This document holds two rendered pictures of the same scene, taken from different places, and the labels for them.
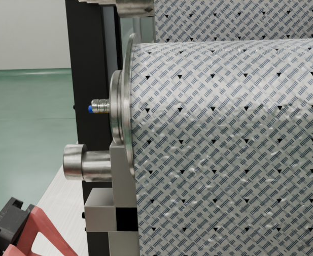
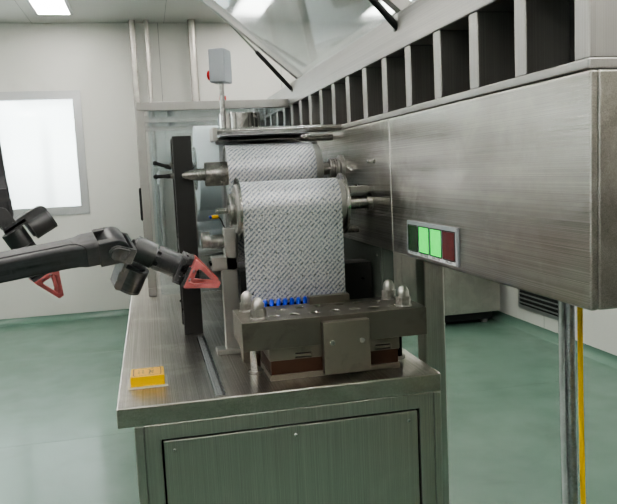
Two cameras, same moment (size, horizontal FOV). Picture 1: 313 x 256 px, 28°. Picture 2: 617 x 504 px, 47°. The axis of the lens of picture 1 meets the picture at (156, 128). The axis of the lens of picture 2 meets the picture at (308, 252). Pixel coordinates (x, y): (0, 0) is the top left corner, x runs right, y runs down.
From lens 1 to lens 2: 112 cm
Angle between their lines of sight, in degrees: 22
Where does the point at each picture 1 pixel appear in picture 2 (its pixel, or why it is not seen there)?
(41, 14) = not seen: outside the picture
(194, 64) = (264, 186)
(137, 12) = (216, 182)
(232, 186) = (282, 233)
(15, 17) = not seen: outside the picture
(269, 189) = (296, 234)
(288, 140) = (302, 213)
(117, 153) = (227, 231)
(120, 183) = (229, 246)
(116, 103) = (232, 204)
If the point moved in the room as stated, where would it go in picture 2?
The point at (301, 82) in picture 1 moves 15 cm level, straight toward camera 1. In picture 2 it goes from (305, 191) to (312, 193)
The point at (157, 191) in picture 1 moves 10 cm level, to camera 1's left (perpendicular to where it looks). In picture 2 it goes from (252, 237) to (209, 240)
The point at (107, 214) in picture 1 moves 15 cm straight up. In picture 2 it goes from (222, 261) to (219, 198)
